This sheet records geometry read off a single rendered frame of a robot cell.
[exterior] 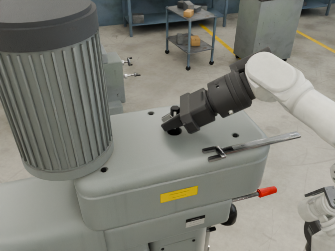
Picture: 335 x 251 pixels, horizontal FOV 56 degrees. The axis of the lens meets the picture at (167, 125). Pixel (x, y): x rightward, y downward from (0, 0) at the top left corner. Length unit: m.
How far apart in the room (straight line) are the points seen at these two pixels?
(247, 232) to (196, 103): 2.33
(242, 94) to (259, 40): 4.70
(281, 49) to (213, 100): 5.09
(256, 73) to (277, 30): 4.87
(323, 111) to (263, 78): 0.13
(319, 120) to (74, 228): 0.57
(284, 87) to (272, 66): 0.05
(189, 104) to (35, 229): 0.44
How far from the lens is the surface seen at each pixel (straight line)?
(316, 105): 0.65
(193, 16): 5.20
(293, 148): 3.93
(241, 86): 0.69
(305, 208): 1.05
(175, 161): 0.70
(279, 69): 0.66
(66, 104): 0.58
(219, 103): 0.69
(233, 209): 1.13
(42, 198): 0.85
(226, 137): 0.77
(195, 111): 0.70
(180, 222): 0.84
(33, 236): 0.80
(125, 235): 0.82
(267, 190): 0.92
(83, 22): 0.55
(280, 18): 5.48
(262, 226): 3.04
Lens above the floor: 2.36
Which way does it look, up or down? 36 degrees down
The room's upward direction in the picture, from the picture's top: straight up
